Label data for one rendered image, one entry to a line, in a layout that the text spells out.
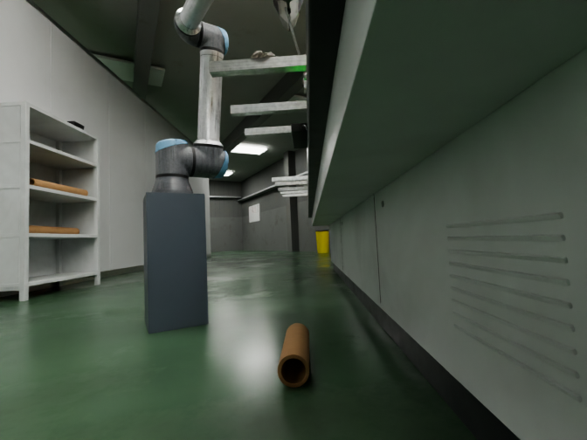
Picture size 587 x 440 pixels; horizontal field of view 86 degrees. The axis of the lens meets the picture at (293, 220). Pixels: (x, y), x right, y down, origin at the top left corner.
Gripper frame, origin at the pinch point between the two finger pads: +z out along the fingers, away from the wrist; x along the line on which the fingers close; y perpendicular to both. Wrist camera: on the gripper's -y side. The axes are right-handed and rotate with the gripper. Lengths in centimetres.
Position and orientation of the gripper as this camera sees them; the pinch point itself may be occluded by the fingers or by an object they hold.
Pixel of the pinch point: (289, 24)
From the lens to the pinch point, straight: 111.5
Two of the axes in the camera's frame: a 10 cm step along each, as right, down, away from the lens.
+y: 0.5, 0.6, 10.0
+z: 0.5, 10.0, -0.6
